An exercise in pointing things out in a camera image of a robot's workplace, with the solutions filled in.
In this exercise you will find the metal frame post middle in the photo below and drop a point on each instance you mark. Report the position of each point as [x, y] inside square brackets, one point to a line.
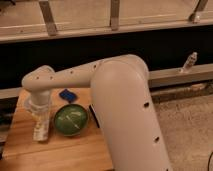
[114, 14]

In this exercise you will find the metal frame post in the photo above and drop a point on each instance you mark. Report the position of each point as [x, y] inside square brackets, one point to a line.
[195, 17]
[48, 17]
[114, 14]

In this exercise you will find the white plastic bottle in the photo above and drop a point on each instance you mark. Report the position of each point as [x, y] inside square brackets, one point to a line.
[41, 129]

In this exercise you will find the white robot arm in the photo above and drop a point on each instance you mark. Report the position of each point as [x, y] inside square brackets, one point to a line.
[123, 105]

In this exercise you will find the blue sponge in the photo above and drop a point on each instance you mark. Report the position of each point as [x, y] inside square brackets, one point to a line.
[68, 95]

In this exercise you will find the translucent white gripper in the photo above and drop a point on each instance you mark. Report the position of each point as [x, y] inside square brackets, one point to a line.
[43, 116]

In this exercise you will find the metal frame post right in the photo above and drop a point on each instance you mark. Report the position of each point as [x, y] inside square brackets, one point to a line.
[195, 17]

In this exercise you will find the small metal bracket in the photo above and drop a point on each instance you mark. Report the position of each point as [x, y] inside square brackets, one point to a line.
[189, 63]

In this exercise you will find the green bowl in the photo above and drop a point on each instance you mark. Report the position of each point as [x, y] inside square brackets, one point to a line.
[70, 119]

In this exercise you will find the metal frame post left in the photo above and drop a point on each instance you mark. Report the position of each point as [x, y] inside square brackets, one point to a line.
[48, 17]

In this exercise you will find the clear plastic cup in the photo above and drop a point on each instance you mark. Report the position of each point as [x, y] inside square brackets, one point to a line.
[37, 109]

